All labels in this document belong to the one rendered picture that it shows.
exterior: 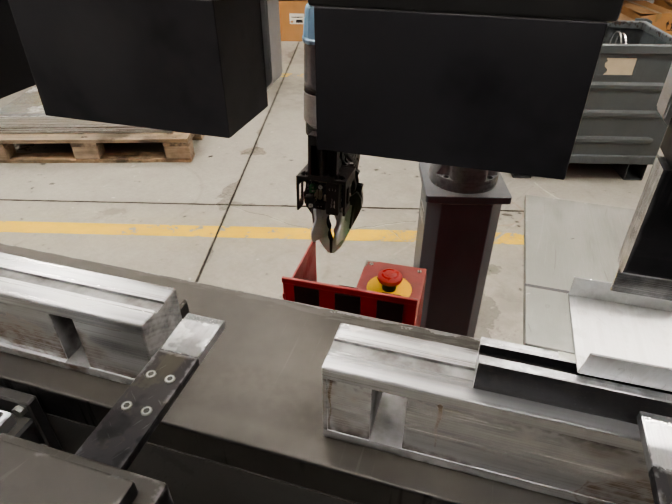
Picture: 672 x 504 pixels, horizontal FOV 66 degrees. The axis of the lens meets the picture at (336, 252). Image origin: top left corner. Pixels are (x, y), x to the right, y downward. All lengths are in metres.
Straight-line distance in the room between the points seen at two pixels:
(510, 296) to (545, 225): 1.54
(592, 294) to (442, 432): 0.18
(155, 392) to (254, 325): 0.25
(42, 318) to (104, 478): 0.30
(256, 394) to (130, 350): 0.13
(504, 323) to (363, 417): 1.56
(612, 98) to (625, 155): 0.34
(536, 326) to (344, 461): 0.21
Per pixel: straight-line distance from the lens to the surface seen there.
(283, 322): 0.63
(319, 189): 0.72
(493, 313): 2.05
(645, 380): 0.45
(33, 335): 0.65
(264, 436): 0.53
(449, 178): 1.14
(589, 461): 0.49
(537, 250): 0.57
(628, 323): 0.51
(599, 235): 0.62
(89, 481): 0.34
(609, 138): 3.11
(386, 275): 0.81
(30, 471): 0.36
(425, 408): 0.46
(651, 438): 0.42
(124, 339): 0.55
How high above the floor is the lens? 1.30
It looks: 35 degrees down
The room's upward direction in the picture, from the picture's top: straight up
